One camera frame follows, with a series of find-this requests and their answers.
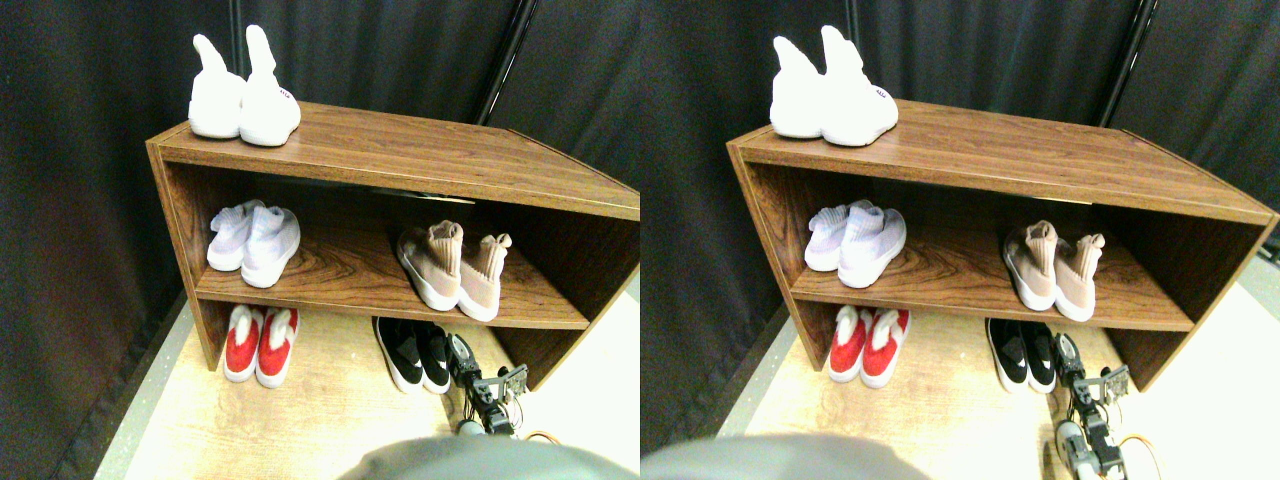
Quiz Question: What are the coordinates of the black shoe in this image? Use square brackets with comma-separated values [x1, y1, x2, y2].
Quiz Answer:
[1020, 322, 1059, 395]
[375, 317, 426, 394]
[986, 318, 1032, 394]
[415, 322, 454, 395]

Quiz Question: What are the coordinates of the white shoe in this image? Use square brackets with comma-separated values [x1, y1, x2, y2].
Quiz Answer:
[239, 25, 303, 148]
[820, 25, 900, 148]
[770, 36, 827, 140]
[188, 35, 246, 140]

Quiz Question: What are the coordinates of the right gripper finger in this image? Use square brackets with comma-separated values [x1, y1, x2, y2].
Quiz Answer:
[446, 335, 482, 387]
[1054, 334, 1087, 384]

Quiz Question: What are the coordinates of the brown shoe rack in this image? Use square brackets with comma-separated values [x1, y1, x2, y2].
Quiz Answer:
[146, 100, 641, 392]
[727, 98, 1280, 394]

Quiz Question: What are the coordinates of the pale lilac shoe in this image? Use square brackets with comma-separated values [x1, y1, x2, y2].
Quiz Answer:
[241, 206, 302, 290]
[805, 200, 874, 273]
[838, 206, 908, 290]
[207, 200, 266, 273]

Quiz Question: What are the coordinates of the red shoe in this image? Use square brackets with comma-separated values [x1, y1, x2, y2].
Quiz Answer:
[255, 308, 302, 390]
[223, 305, 266, 384]
[828, 306, 872, 384]
[860, 309, 912, 390]

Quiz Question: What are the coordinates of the beige shoe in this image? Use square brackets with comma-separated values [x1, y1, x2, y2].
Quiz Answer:
[1054, 233, 1107, 323]
[1003, 221, 1060, 312]
[396, 221, 466, 312]
[458, 233, 514, 323]

